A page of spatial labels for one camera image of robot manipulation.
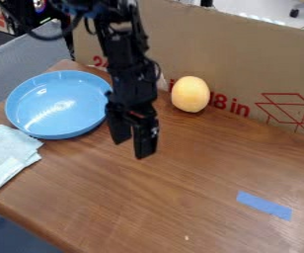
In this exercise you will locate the light blue folded cloth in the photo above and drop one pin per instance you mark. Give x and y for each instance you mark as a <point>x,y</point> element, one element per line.
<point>20,152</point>

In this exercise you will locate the brown cardboard box wall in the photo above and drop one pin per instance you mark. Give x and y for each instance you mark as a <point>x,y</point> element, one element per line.
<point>250,60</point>

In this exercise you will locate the black computer tower with lights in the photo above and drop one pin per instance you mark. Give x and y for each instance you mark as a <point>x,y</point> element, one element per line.
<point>32,13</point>

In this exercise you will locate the grey fabric panel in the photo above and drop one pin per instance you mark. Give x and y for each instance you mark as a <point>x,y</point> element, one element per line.
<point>26,57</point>

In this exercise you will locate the blue tape strip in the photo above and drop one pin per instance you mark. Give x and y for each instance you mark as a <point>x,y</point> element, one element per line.
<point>264,205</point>

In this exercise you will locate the yellow round fruit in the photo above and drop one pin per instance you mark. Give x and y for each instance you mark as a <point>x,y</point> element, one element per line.
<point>191,94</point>

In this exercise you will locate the light blue plate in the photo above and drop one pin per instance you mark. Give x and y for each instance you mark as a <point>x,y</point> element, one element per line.
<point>60,104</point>

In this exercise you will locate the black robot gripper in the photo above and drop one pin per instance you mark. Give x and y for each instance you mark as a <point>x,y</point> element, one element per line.
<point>135,73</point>

